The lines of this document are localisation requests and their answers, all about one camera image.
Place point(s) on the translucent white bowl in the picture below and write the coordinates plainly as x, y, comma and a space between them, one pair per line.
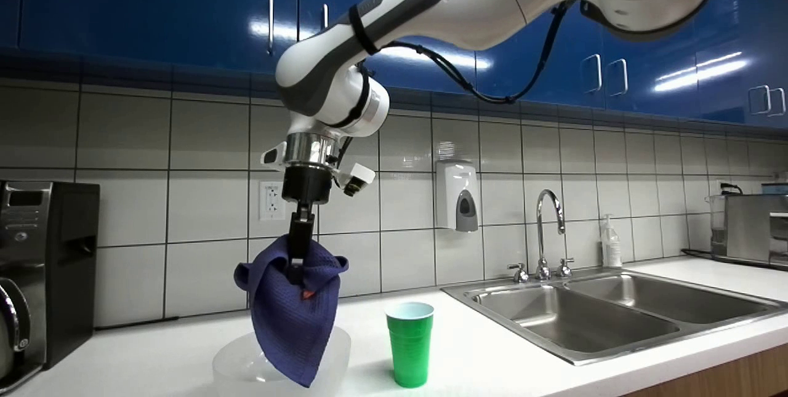
237, 366

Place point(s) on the stainless steel double sink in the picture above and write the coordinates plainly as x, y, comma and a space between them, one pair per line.
615, 317

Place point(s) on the blue wall cabinets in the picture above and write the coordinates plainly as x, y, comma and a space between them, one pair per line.
154, 9

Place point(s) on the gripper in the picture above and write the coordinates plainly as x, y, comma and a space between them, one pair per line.
306, 184

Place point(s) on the white wall soap dispenser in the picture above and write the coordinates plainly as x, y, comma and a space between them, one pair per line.
455, 191

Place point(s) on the clear plastic jug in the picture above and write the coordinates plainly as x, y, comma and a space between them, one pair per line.
716, 224

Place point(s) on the wall socket with black plug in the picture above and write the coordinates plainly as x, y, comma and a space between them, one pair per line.
729, 188

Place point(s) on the black and silver coffee machine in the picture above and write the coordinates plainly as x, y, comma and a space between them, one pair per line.
55, 261

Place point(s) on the stainless steel toaster oven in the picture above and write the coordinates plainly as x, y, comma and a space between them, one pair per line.
754, 228

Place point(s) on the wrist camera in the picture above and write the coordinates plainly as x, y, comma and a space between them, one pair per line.
362, 174

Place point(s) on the blue cloth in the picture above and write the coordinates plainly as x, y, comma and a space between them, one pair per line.
295, 329

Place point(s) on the white wall socket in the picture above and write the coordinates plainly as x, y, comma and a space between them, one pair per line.
271, 201

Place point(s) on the green plastic cup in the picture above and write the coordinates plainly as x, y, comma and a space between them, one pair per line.
410, 348

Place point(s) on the chrome tap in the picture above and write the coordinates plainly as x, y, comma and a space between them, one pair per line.
542, 255

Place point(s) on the clear pump soap bottle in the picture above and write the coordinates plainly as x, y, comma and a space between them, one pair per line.
611, 249

